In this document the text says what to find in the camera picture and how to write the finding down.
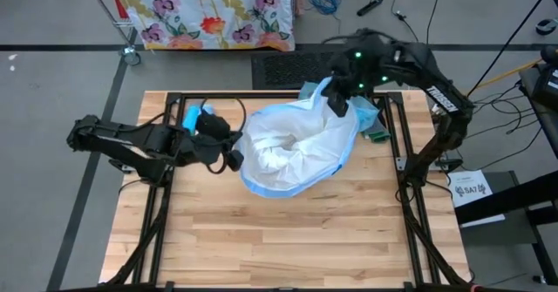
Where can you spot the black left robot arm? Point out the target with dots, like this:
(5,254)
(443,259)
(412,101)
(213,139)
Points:
(126,141)

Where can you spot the light blue trash bag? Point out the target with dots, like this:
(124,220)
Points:
(368,111)

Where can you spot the round black grey disc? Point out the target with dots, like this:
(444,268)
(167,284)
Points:
(546,25)

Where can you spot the black metal stand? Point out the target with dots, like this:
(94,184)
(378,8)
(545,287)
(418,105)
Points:
(501,207)

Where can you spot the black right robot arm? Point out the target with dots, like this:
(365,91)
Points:
(444,104)

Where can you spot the grey green glove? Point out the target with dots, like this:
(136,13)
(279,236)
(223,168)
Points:
(377,136)

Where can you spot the blue trash bag roll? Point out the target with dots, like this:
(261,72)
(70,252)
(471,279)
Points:
(192,117)

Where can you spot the floral print curtain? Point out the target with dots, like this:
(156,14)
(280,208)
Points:
(205,13)

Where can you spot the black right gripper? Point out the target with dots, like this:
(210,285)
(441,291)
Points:
(362,63)

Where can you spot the metal rolling rack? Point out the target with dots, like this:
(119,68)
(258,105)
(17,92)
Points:
(131,57)

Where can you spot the black metal table frame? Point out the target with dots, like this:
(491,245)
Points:
(159,222)

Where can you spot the white bag with blue hem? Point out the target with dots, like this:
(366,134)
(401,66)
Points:
(296,148)

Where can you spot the black perforated floor mat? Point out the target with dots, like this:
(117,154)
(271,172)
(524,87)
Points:
(287,67)

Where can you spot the white printed paper sign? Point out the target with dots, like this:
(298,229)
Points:
(468,187)

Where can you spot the black device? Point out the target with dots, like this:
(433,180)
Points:
(547,83)

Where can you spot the black power strip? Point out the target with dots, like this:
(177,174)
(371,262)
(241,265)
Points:
(369,6)

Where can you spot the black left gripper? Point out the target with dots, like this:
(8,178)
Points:
(209,144)

